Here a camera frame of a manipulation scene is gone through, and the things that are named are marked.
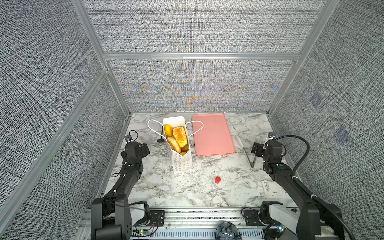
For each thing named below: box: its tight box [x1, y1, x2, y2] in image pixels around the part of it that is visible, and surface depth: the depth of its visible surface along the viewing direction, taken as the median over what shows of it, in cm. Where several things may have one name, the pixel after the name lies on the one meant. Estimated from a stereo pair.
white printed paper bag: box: [162, 116, 193, 173], surface depth 82 cm
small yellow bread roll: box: [164, 124, 174, 137], surface depth 83 cm
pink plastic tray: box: [192, 113, 236, 157], surface depth 105 cm
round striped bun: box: [167, 136, 182, 154], surface depth 74 cm
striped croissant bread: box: [173, 126, 188, 148], surface depth 79 cm
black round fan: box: [215, 221, 242, 240], surface depth 69 cm
